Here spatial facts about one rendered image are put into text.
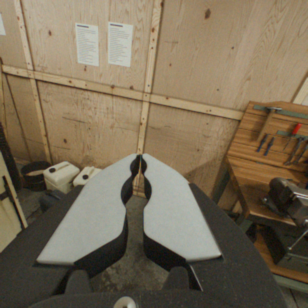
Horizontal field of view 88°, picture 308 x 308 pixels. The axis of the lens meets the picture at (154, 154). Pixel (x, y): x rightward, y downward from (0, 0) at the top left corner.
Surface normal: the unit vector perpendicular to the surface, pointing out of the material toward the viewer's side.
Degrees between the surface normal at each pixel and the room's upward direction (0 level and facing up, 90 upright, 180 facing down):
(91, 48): 90
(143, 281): 0
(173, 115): 91
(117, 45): 90
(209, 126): 91
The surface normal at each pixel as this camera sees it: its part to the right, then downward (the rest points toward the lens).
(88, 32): -0.21, 0.45
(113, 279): 0.15, -0.86
